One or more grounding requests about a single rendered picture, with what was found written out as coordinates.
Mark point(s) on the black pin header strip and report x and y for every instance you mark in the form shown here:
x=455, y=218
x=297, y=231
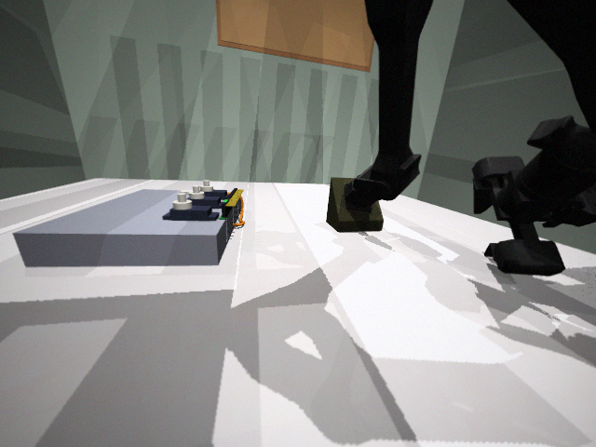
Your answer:
x=226, y=209

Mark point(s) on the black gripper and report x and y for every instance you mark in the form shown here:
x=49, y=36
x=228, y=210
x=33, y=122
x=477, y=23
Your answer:
x=497, y=181

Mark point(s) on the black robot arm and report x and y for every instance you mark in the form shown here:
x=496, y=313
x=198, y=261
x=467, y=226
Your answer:
x=566, y=166

